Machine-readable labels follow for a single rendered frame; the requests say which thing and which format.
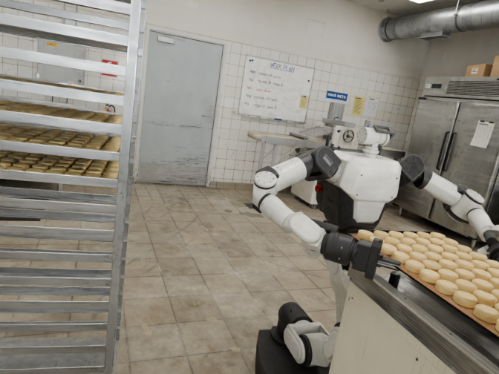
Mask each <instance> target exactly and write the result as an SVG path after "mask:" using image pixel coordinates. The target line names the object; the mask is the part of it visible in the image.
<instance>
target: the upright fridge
mask: <svg viewBox="0 0 499 374"><path fill-rule="evenodd" d="M422 95H424V96H423V97H419V98H418V99H419V101H418V104H417V109H416V113H415V116H414V121H413V125H412V128H411V133H410V137H409V140H408V145H407V148H406V152H405V157H406V156H407V155H409V154H415V155H417V156H419V157H420V158H421V159H422V160H423V162H424V164H425V168H427V169H428V170H430V171H433V172H434V173H435V174H438V175H439V176H441V177H443V178H444V179H446V180H448V181H449V182H451V183H453V184H455V185H457V184H461V185H462V186H465V187H467V188H468V189H471V190H473V191H476V192H477V193H478V194H479V195H481V196H482V197H483V199H484V203H483V204H482V207H483V209H484V211H485V212H486V213H487V214H488V216H489V218H490V220H491V222H492V223H493V225H495V226H496V225H499V76H427V77H426V80H425V85H424V88H423V94H422ZM479 120H480V121H481V120H482V121H485V122H494V123H495V126H494V129H493V132H492V135H491V137H490V140H489V143H488V145H487V147H486V148H482V147H478V146H474V145H470V143H471V141H472V139H473V137H474V133H475V131H476V128H477V124H478V121H479ZM392 205H395V206H399V207H400V209H399V214H398V216H402V215H401V214H402V211H403V209H405V210H407V211H410V212H412V213H414V214H417V215H419V216H421V217H424V218H425V219H427V220H430V221H432V222H434V223H437V224H439V225H441V226H444V227H446V228H447V229H451V230H452V231H454V232H457V233H459V234H462V235H464V236H466V237H467V238H469V239H471V240H472V243H471V248H470V249H472V250H473V251H474V249H473V248H474V247H475V245H476V242H483V241H482V240H481V239H480V237H479V235H478V234H477V232H476V231H475V229H474V228H473V227H472V226H471V225H470V223H469V224H466V223H458V222H457V221H455V220H453V219H452V218H451V217H449V215H448V213H447V211H446V210H445V209H444V208H443V203H442V202H440V201H439V200H437V199H435V198H434V197H432V196H430V195H429V194H426V193H425V192H424V191H421V190H420V189H418V188H416V187H415V186H414V184H413V183H410V184H408V185H407V186H405V187H404V188H401V189H400V190H399V191H398V193H397V197H396V198H394V202H393V203H392Z"/></svg>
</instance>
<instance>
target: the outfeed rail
mask: <svg viewBox="0 0 499 374"><path fill-rule="evenodd" d="M348 276H349V277H350V278H352V279H353V280H354V281H355V282H357V283H358V284H359V285H360V286H361V287H362V288H363V289H364V290H365V291H366V292H368V293H369V294H370V295H371V296H372V297H374V298H375V299H376V300H377V301H378V302H380V303H381V304H382V305H383V306H384V307H385V308H386V309H387V310H388V311H389V312H391V313H392V314H393V315H394V316H396V317H397V318H398V319H399V320H400V321H401V322H403V323H404V325H406V326H407V327H408V328H409V329H410V330H411V331H413V332H414V333H415V334H416V335H418V336H419V337H420V338H421V339H422V340H423V341H424V342H426V343H427V345H429V346H430V347H431V348H432V349H433V350H435V351H436V352H437V353H438V354H439V355H441V356H442V357H443V358H444V359H445V360H447V362H449V363H450V364H451V365H452V366H453V367H454V368H455V369H456V370H458V371H459V372H460V373H461V374H499V367H498V366H497V365H495V364H494V363H493V362H491V361H490V360H489V359H488V358H486V357H485V356H484V355H482V354H481V353H480V352H478V351H477V350H476V349H475V348H473V347H472V346H470V345H469V344H468V343H466V342H465V341H464V340H463V339H462V338H460V337H459V336H457V335H456V334H454V333H453V332H452V331H451V330H450V329H448V328H447V327H445V326H444V325H443V324H441V323H440V322H439V321H438V320H437V319H435V318H434V317H432V316H431V315H429V314H428V313H427V312H426V311H425V310H424V309H422V308H421V307H419V306H418V305H416V304H415V303H414V302H413V301H412V300H410V299H409V298H407V297H406V296H405V295H404V294H402V293H401V292H400V291H399V290H397V289H396V288H394V287H393V286H392V285H390V284H389V283H388V282H387V281H386V280H384V279H383V278H381V277H380V276H378V274H377V273H375V275H374V278H373V280H370V279H367V278H365V273H364V272H360V271H358V270H355V269H353V268H352V263H351V262H350V265H349V270H348Z"/></svg>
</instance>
